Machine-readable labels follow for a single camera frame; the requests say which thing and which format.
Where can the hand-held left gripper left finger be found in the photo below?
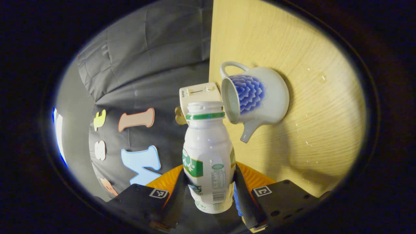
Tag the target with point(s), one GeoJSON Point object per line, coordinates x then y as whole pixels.
{"type": "Point", "coordinates": [177, 201]}

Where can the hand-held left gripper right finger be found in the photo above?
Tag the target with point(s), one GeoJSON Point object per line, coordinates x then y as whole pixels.
{"type": "Point", "coordinates": [244, 204]}

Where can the white plastic water bottle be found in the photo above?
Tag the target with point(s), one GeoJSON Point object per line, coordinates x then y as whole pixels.
{"type": "Point", "coordinates": [208, 146]}

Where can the white blue-patterned teacup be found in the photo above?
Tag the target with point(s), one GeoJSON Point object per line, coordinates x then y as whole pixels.
{"type": "Point", "coordinates": [271, 97]}

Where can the toasted bread slice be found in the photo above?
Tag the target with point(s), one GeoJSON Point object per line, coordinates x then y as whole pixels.
{"type": "Point", "coordinates": [179, 116]}

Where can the white toaster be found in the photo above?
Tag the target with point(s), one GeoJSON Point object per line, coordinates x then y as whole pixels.
{"type": "Point", "coordinates": [198, 94]}

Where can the black backdrop cloth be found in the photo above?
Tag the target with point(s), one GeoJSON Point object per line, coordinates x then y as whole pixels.
{"type": "Point", "coordinates": [146, 58]}

